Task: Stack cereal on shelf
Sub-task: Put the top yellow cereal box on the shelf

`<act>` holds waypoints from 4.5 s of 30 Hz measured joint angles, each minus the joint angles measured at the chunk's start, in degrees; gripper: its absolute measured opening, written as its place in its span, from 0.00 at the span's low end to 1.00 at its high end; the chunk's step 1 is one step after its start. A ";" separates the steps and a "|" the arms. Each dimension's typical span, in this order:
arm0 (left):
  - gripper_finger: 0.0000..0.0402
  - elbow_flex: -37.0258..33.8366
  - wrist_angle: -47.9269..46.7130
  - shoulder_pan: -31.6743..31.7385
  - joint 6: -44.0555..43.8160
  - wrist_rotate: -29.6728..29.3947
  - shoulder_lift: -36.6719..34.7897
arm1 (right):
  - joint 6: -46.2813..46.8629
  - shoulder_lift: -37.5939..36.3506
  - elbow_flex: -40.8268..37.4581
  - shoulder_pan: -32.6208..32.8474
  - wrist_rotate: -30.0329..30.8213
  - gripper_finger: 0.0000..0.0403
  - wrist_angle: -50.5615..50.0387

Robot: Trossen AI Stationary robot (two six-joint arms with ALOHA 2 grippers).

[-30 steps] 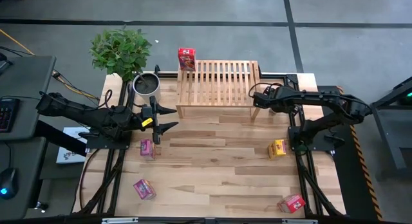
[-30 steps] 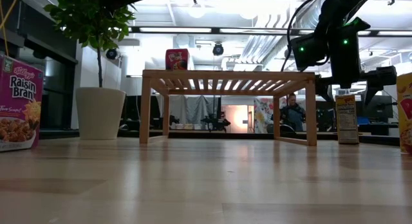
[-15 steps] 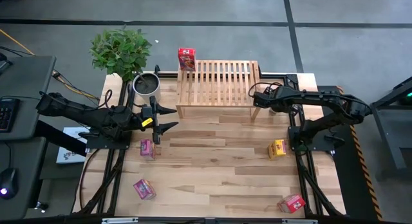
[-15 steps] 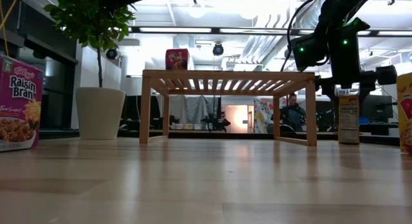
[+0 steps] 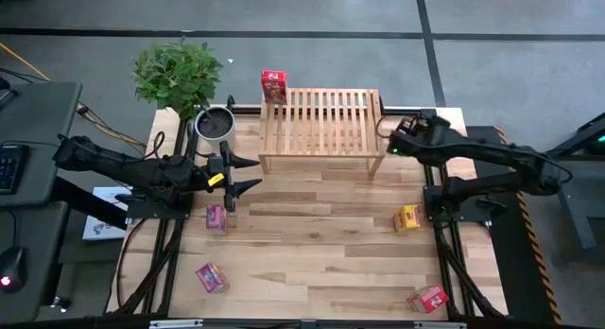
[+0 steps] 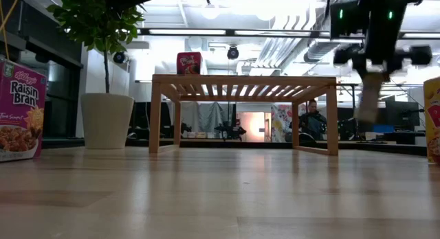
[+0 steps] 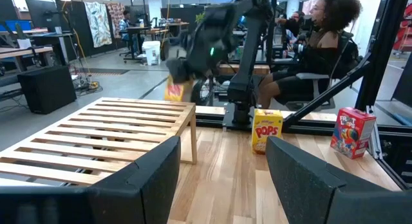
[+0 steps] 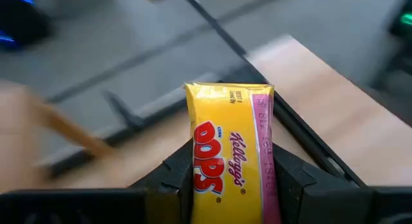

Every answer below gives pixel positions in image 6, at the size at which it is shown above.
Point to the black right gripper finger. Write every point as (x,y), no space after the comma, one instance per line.
(387,72)
(361,70)

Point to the yellow Corn Pops cereal box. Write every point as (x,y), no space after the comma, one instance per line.
(434,129)
(369,98)

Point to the red Froot Loops cereal box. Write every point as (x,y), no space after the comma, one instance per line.
(189,62)

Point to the purple Raisin Bran cereal box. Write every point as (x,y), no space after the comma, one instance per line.
(20,94)

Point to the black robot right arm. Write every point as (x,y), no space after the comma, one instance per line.
(347,19)

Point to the wooden slatted shelf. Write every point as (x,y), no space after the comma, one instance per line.
(240,80)

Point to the black computer monitor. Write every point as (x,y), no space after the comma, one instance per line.
(402,115)

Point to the blue desk object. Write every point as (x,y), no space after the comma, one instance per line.
(383,128)

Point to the person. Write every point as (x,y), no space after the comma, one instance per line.
(311,124)

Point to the floral printed cloth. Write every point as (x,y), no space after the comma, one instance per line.
(282,122)

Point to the round black ceiling device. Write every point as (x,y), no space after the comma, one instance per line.
(119,57)
(233,53)

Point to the black background robot device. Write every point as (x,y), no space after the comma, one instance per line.
(230,130)

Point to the grey hanging cloth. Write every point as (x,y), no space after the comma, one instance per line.
(209,115)

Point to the white plant pot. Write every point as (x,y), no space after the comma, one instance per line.
(106,122)

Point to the green leafy plant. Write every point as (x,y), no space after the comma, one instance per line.
(99,22)

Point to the black aluminium extrusion frame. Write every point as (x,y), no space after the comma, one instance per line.
(206,144)

